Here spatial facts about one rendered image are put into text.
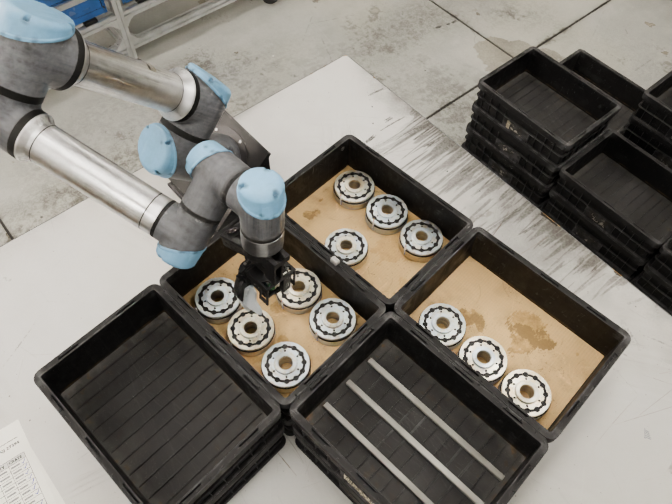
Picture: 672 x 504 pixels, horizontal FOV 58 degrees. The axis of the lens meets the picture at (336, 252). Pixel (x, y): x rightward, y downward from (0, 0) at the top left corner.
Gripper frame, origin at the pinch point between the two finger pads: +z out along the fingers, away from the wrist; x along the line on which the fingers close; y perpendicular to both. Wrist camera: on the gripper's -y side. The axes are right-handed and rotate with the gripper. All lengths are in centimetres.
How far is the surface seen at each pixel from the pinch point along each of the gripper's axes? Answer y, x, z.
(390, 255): 7.8, 34.9, 9.9
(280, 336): 4.7, 2.3, 13.4
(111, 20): -183, 73, 59
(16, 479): -16, -54, 32
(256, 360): 5.2, -5.1, 14.2
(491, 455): 53, 14, 13
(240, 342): 0.8, -5.6, 11.4
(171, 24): -181, 102, 71
